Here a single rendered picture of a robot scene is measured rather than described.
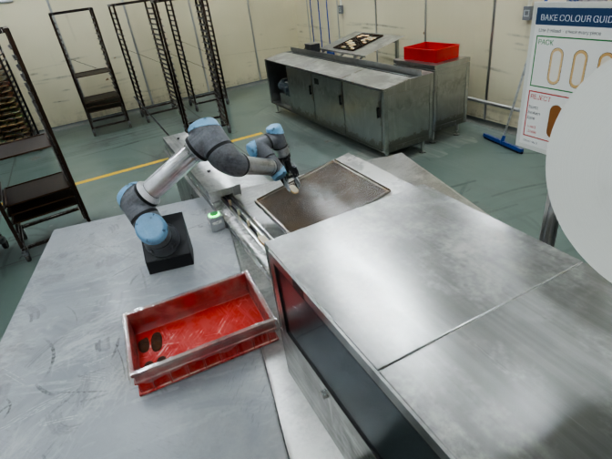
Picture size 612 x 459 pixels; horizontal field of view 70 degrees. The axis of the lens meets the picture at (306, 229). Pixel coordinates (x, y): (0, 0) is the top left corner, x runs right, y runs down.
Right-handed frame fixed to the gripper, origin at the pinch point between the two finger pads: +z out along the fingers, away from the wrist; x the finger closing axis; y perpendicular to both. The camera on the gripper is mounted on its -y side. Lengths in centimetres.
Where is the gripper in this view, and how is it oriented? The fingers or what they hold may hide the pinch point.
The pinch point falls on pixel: (292, 188)
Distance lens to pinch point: 226.4
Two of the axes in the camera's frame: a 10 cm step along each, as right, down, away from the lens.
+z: 2.7, 7.8, 5.6
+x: 9.0, -4.1, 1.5
